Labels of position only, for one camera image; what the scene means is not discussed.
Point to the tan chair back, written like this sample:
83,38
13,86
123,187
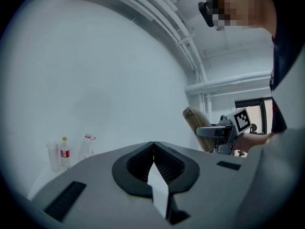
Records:
197,119

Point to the person's head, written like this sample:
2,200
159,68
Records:
243,6

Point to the black head-worn camera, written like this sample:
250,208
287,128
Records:
206,11

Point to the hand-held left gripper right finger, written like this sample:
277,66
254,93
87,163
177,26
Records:
190,175

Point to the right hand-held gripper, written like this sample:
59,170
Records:
241,121

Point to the large white duct pipe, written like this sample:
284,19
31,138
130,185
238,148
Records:
226,83

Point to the stack of white cups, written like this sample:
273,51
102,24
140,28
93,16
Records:
53,156

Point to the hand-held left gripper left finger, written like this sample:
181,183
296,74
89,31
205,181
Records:
119,173

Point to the person's dark shirt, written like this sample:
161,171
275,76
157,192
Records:
288,44

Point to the red label plastic bottle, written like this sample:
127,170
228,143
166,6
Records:
65,153

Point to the dark framed window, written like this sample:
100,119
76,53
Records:
257,113

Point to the white ceiling conduit bundle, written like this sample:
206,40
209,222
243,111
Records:
171,25

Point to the white vertical wall pipes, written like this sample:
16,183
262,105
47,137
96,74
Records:
206,106

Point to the clear plastic bottle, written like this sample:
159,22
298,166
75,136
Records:
86,148

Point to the person's right forearm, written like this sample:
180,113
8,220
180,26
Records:
252,141

